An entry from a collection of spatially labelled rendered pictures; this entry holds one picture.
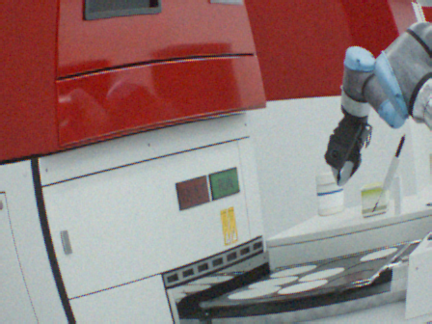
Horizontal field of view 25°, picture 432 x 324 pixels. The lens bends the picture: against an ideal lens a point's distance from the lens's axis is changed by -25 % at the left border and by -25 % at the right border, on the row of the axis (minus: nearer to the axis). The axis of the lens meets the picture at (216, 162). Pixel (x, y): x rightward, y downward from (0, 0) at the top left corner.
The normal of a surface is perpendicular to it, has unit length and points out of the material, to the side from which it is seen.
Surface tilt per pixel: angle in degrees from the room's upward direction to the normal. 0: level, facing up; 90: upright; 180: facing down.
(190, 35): 90
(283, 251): 90
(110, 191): 90
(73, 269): 90
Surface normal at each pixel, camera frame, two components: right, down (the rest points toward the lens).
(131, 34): 0.89, -0.11
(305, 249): -0.42, 0.11
